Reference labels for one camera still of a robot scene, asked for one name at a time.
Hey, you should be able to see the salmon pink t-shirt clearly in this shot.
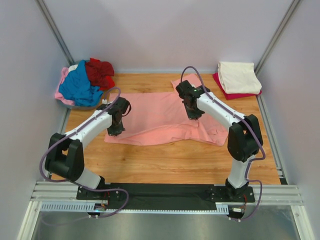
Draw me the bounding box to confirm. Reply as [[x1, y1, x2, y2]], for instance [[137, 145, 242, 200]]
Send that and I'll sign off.
[[104, 89, 228, 146]]

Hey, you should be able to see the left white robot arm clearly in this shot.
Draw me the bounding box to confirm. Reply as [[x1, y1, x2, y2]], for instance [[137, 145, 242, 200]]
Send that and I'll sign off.
[[41, 97, 132, 201]]

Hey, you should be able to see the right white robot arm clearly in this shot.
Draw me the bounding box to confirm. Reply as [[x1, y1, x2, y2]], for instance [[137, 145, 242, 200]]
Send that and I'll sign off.
[[175, 80, 263, 202]]

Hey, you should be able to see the folded magenta t-shirt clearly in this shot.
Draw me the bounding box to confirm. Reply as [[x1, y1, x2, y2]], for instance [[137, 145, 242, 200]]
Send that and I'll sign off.
[[212, 72, 262, 100]]

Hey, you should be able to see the dark red t-shirt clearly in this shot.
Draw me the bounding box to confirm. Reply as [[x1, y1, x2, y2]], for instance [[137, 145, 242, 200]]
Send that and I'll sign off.
[[85, 58, 116, 91]]

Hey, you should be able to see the blue t-shirt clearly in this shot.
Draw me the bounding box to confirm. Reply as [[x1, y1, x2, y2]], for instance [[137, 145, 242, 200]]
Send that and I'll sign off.
[[59, 59, 104, 107]]

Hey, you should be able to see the folded white t-shirt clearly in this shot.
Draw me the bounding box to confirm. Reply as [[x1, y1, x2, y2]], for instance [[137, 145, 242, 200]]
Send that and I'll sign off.
[[217, 61, 262, 95]]

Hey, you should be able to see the white t-shirt in basket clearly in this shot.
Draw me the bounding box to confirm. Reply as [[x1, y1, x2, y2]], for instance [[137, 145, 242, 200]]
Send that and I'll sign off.
[[68, 64, 78, 72]]

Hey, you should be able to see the light pink t-shirt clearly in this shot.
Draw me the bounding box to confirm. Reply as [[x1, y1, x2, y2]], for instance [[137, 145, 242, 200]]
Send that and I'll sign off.
[[54, 66, 76, 106]]

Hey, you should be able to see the right corner aluminium post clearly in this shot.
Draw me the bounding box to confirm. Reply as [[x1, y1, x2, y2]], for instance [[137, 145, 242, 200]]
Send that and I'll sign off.
[[254, 0, 303, 76]]

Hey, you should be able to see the corner aluminium post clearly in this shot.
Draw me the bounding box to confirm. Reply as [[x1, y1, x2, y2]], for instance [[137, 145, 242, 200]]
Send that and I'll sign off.
[[35, 0, 75, 65], [254, 0, 303, 76]]

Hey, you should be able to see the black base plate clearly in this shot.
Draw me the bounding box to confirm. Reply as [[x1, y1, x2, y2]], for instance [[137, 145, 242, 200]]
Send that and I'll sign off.
[[104, 183, 255, 211]]

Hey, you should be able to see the aluminium frame rail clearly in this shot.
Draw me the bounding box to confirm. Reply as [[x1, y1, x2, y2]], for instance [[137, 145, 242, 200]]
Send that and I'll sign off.
[[30, 181, 304, 206]]

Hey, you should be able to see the white slotted cable duct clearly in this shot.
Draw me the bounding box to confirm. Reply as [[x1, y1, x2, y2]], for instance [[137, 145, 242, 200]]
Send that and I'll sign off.
[[40, 201, 229, 215]]

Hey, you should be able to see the left corner aluminium post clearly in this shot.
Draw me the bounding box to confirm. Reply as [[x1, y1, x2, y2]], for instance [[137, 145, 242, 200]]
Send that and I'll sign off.
[[35, 0, 75, 65]]

